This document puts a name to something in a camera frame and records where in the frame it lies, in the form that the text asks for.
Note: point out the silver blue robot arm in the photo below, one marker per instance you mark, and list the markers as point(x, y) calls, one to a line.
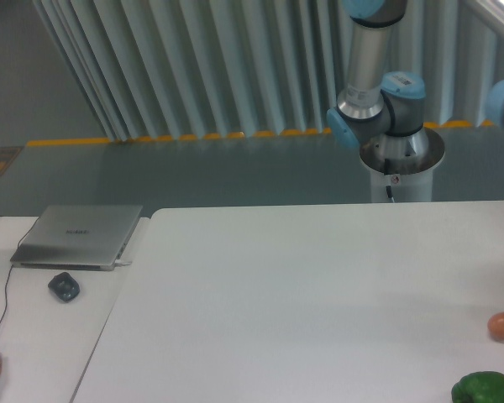
point(367, 63)

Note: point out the green bell pepper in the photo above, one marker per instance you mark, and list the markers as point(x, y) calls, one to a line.
point(483, 386)

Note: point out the silver closed laptop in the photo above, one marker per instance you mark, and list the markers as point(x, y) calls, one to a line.
point(80, 237)

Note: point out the white usb plug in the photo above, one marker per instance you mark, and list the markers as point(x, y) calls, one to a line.
point(122, 263)

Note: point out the white folding partition screen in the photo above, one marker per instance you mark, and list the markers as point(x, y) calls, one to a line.
point(177, 69)

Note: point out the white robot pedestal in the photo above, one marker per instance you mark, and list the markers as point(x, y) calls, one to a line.
point(401, 168)

